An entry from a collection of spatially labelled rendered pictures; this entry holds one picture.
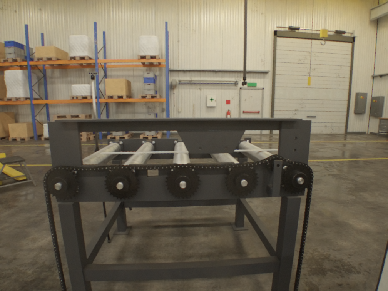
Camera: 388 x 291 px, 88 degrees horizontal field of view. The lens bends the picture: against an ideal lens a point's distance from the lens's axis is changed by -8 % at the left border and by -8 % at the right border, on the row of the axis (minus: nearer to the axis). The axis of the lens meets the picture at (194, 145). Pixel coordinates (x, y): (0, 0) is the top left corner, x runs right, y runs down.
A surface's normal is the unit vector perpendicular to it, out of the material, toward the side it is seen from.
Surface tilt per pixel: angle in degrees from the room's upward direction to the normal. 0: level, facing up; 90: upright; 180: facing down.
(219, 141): 90
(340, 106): 90
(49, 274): 0
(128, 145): 90
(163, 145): 90
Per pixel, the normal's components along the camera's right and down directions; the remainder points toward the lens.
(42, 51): 0.07, 0.17
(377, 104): -1.00, 0.01
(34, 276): 0.00, -0.99
